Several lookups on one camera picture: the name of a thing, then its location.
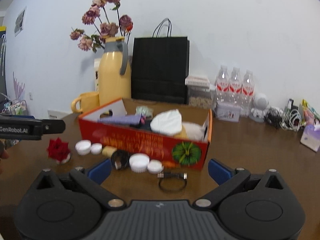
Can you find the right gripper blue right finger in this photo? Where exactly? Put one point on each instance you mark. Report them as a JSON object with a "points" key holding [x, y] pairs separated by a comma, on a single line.
{"points": [[219, 172]]}

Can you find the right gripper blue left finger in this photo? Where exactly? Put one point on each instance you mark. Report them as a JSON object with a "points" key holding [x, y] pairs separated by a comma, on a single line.
{"points": [[100, 171]]}

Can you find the white plastic lid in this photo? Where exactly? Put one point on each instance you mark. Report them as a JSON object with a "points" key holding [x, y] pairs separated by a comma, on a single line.
{"points": [[139, 162]]}

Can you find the red rose flower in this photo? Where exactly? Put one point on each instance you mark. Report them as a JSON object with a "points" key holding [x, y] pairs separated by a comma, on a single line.
{"points": [[58, 151]]}

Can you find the yellow white plush toy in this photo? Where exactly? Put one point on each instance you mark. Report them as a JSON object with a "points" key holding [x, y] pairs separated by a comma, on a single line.
{"points": [[191, 131]]}

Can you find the purple woven cloth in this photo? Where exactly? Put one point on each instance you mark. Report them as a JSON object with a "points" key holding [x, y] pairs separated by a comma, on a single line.
{"points": [[121, 119]]}

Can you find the white fabric mask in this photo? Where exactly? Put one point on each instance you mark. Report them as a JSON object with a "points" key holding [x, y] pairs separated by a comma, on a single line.
{"points": [[167, 123]]}

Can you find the clear plastic bag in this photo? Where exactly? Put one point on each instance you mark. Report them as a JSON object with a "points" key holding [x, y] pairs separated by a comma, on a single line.
{"points": [[144, 111]]}

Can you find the person left hand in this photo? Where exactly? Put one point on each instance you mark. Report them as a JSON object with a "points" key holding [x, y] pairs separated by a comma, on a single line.
{"points": [[3, 152]]}

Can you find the metal rack shelf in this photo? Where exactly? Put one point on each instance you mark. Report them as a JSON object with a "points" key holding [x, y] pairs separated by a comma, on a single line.
{"points": [[15, 108]]}

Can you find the yellow sponge block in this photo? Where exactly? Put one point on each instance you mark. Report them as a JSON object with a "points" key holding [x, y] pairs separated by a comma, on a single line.
{"points": [[108, 151]]}

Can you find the small white cap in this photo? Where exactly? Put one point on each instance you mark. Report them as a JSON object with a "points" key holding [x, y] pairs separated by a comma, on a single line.
{"points": [[96, 148]]}

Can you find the black tape roll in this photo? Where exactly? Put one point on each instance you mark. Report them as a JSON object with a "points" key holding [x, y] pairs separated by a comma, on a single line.
{"points": [[120, 159]]}

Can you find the white jar lid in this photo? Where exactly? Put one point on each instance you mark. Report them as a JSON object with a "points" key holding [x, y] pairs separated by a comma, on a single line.
{"points": [[83, 147]]}

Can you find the orange dried peel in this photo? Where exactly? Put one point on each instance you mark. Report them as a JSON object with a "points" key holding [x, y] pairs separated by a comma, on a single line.
{"points": [[168, 164]]}

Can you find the red cardboard box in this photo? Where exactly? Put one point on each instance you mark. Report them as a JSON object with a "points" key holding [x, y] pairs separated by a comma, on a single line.
{"points": [[179, 151]]}

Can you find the small white cap two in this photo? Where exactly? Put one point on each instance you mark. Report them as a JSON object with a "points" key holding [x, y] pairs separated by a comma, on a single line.
{"points": [[155, 167]]}

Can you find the small white tin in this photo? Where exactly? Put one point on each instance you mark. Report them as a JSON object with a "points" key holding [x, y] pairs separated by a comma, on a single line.
{"points": [[227, 112]]}

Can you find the yellow mug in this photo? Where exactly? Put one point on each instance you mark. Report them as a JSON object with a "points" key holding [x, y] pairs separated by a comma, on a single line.
{"points": [[85, 102]]}

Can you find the clear nut container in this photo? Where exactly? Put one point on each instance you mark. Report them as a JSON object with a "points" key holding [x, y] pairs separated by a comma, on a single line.
{"points": [[200, 97]]}

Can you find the white robot toy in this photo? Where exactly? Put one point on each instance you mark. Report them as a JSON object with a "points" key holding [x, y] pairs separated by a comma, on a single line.
{"points": [[259, 109]]}

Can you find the left water bottle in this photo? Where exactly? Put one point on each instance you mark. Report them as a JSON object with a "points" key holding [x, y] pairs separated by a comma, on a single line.
{"points": [[222, 84]]}

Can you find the water bottle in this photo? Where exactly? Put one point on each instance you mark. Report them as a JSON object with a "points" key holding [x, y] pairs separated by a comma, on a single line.
{"points": [[247, 93], [222, 84], [235, 86]]}

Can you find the right water bottle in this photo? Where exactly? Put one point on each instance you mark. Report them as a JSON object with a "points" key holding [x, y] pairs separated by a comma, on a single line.
{"points": [[247, 93]]}

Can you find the middle water bottle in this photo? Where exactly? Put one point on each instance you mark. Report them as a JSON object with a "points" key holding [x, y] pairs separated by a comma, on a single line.
{"points": [[235, 86]]}

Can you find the white flat box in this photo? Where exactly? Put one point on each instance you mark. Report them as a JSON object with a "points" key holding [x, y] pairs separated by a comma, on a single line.
{"points": [[197, 81]]}

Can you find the purple tissue box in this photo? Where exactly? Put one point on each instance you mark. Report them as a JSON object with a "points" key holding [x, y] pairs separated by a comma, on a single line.
{"points": [[311, 137]]}

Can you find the yellow thermos jug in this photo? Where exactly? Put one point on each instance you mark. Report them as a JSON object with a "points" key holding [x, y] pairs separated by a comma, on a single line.
{"points": [[114, 73]]}

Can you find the colourful snack bag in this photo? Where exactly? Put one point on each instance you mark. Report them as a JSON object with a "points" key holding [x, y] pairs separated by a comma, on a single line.
{"points": [[310, 116]]}

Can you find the milk carton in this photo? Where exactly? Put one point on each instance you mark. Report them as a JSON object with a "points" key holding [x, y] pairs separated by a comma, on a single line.
{"points": [[96, 73]]}

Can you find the black paper bag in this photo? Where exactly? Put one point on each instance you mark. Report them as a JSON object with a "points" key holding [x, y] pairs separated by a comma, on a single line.
{"points": [[160, 64]]}

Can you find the dried pink rose bouquet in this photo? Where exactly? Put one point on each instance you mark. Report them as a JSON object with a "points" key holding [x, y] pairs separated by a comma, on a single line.
{"points": [[105, 17]]}

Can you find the wall poster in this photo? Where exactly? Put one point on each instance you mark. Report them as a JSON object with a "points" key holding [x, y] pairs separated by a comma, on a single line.
{"points": [[19, 22]]}

